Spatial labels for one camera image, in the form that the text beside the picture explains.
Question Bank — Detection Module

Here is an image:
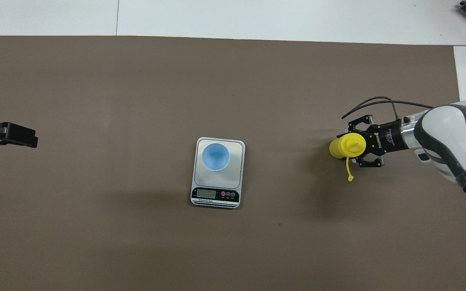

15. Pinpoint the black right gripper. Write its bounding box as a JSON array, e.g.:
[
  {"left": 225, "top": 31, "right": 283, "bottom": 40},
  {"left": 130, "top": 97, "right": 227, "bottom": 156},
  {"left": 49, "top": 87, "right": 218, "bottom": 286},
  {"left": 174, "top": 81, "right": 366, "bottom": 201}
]
[{"left": 337, "top": 115, "right": 409, "bottom": 168}]

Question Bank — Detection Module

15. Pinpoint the yellow squeeze bottle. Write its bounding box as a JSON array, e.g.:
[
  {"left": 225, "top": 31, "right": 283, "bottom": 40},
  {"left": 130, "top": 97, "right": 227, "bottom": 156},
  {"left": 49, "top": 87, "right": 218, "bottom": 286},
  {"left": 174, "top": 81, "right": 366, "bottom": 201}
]
[{"left": 329, "top": 133, "right": 367, "bottom": 182}]

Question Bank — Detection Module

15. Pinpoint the light blue plastic cup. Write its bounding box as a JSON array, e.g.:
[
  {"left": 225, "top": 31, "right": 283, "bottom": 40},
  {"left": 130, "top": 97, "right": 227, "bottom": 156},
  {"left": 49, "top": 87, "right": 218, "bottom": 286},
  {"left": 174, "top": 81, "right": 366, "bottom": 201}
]
[{"left": 201, "top": 143, "right": 230, "bottom": 172}]

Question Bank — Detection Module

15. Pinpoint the silver digital kitchen scale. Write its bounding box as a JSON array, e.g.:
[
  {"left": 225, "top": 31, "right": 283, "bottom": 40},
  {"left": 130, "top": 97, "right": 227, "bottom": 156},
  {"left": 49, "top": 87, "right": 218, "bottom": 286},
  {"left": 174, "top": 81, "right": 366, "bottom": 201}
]
[{"left": 191, "top": 137, "right": 246, "bottom": 209}]

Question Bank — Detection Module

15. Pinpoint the brown paper mat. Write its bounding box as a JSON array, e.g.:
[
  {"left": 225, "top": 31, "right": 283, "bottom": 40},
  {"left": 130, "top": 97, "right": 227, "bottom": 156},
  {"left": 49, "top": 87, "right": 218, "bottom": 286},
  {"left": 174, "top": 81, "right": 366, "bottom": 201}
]
[{"left": 0, "top": 36, "right": 466, "bottom": 291}]

